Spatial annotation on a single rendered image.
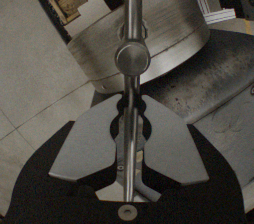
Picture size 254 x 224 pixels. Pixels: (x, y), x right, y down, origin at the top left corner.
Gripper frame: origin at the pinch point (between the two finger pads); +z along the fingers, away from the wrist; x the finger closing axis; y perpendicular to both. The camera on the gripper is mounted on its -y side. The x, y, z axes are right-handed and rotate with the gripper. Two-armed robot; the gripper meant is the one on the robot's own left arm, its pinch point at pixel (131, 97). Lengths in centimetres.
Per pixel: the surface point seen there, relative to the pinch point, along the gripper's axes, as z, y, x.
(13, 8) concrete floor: 126, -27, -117
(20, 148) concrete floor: 111, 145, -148
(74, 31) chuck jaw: 23.9, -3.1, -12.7
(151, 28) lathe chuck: 13.3, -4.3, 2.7
